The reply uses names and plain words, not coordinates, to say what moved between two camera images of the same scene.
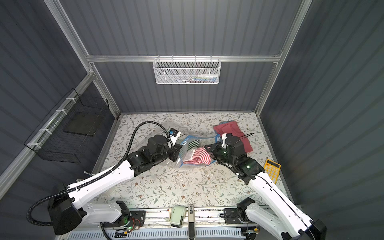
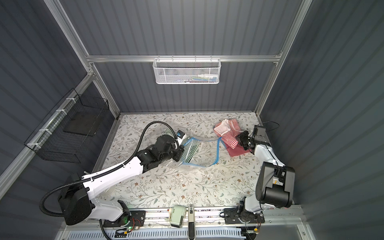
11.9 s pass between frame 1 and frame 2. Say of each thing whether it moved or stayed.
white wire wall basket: stayed
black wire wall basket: stayed
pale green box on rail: stayed
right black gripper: moved
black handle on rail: stayed
